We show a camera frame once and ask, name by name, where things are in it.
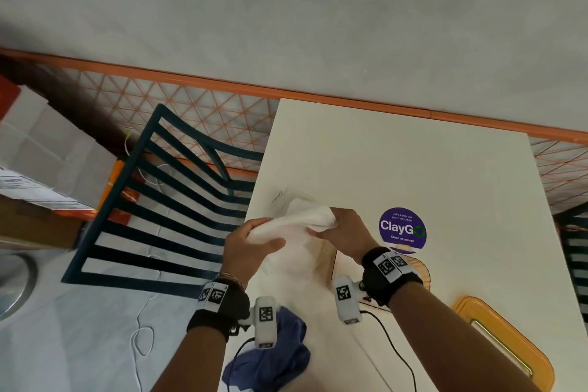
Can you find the orange mesh fence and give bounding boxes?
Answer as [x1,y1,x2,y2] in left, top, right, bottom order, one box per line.
[0,48,588,216]

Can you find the black right wristband with markers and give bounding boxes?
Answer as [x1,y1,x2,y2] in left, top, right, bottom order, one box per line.
[361,247,424,307]

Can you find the white tissue stack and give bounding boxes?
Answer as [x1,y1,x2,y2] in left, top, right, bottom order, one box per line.
[259,230,339,287]

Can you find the blue cloth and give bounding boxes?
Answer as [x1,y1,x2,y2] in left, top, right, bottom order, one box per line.
[222,306,311,392]

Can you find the brown cardboard box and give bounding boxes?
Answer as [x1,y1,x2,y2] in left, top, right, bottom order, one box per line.
[0,196,88,250]

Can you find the black right camera cable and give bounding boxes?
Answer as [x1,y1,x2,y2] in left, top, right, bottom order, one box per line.
[360,310,418,392]

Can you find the purple round sticker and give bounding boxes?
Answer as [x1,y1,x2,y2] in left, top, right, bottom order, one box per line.
[379,208,427,252]

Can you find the round metal base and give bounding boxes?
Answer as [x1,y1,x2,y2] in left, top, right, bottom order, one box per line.
[0,251,39,322]

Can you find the person's right hand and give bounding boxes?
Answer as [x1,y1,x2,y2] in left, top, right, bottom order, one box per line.
[306,208,381,266]

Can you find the orange plastic lid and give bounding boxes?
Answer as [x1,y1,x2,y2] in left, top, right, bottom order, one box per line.
[452,296,556,392]

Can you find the person's right forearm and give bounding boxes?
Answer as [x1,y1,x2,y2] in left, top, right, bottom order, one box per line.
[390,285,543,392]

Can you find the orange ribbed plastic box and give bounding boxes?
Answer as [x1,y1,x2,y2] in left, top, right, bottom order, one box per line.
[330,247,432,312]

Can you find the person's left forearm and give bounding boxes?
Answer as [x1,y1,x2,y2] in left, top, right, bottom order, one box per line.
[151,330,228,392]

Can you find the person's left hand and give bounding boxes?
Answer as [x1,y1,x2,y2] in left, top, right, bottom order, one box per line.
[222,217,287,289]

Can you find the dark green slatted chair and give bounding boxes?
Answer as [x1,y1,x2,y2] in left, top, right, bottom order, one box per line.
[61,104,265,301]
[553,201,588,323]

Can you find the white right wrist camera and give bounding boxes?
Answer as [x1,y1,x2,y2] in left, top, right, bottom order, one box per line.
[334,276,364,326]

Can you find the silver chain bracelet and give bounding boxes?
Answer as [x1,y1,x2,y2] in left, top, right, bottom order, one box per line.
[219,272,247,292]

